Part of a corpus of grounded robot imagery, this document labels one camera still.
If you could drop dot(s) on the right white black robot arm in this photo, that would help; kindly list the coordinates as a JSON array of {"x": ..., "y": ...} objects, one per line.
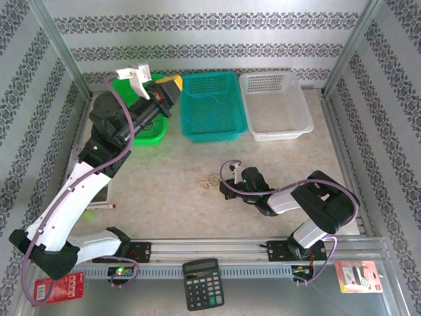
[{"x": 322, "y": 204}]

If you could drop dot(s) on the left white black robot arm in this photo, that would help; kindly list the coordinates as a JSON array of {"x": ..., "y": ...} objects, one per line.
[{"x": 65, "y": 197}]

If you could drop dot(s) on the green plastic basket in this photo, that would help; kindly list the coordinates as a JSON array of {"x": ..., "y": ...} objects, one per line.
[{"x": 151, "y": 136}]

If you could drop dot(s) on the teal plastic basket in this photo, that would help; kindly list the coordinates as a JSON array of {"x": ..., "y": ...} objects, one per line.
[{"x": 212, "y": 108}]

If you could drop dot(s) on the book with printed cover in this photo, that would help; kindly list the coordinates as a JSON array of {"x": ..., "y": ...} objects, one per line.
[{"x": 100, "y": 197}]

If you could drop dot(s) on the white plastic basket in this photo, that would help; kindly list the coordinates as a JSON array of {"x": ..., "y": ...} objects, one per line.
[{"x": 274, "y": 105}]

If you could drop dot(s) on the red white pen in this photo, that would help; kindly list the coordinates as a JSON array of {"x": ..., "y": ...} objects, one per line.
[{"x": 105, "y": 206}]

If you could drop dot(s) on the black desk calculator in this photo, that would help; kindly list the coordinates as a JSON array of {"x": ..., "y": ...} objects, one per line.
[{"x": 202, "y": 286}]

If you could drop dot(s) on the small circuit board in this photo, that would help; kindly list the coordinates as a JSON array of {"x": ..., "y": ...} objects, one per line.
[
  {"x": 121, "y": 271},
  {"x": 301, "y": 270}
]

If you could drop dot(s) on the red flash drive package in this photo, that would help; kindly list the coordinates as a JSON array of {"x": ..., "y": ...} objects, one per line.
[{"x": 356, "y": 278}]

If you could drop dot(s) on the red retail package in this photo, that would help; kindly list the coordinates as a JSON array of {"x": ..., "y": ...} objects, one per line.
[{"x": 70, "y": 289}]

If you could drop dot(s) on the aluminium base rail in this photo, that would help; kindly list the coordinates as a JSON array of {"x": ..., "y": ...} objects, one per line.
[{"x": 210, "y": 250}]

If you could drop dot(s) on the aluminium frame post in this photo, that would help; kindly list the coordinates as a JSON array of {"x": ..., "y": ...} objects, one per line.
[
  {"x": 59, "y": 46},
  {"x": 353, "y": 46}
]

